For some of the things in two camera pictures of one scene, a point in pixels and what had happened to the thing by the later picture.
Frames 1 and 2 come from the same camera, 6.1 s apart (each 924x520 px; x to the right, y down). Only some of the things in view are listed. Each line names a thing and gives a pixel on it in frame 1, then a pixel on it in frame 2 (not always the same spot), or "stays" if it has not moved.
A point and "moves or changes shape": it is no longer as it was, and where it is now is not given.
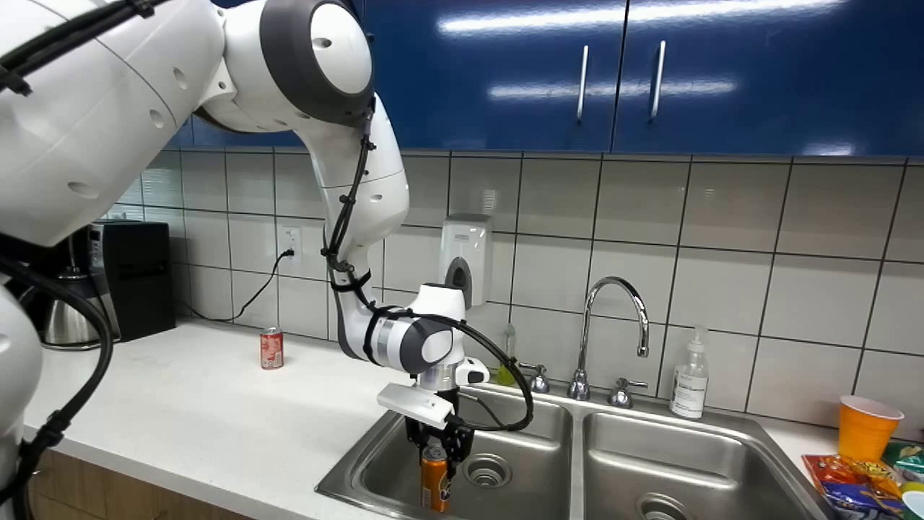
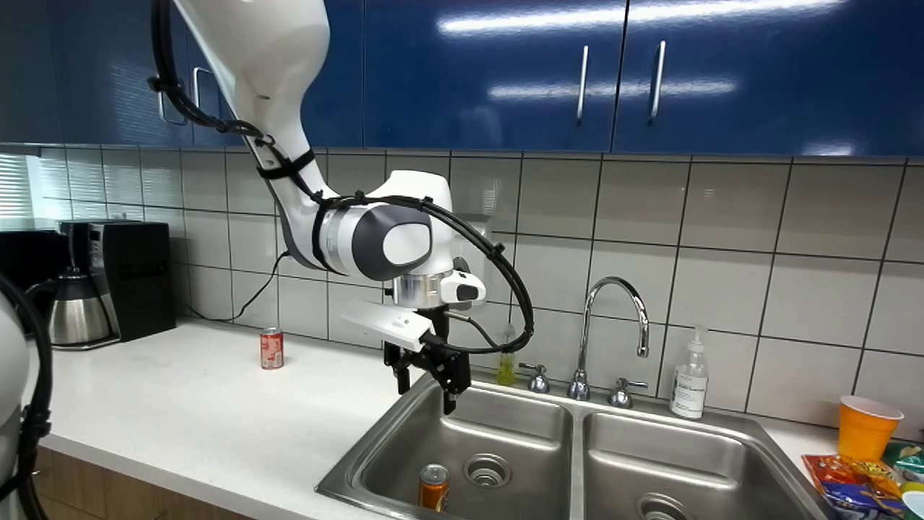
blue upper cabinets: x=736 y=78 stays
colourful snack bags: x=869 y=489 stays
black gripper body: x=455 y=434 -> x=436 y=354
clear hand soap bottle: x=690 y=382 stays
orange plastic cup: x=865 y=429 stays
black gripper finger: x=452 y=466 -> x=449 y=403
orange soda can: x=433 y=471 moves or changes shape
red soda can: x=273 y=350 stays
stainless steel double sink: x=580 y=455 stays
